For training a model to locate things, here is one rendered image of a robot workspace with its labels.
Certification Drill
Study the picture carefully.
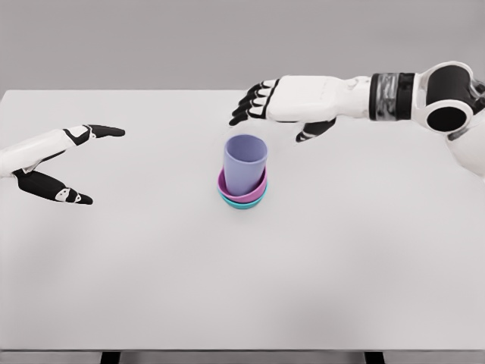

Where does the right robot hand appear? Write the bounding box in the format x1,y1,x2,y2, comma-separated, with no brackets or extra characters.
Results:
228,75,344,143

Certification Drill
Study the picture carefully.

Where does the teal bowl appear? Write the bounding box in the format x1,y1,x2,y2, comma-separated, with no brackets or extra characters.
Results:
217,180,269,211

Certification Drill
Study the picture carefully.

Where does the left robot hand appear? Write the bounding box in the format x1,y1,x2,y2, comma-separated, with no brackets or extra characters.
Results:
0,124,127,206

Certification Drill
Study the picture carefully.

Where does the lavender cup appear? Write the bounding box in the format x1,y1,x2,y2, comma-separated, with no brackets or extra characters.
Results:
223,134,268,196

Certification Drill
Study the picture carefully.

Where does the magenta bowl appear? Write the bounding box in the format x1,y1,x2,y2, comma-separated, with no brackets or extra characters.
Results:
216,165,268,203

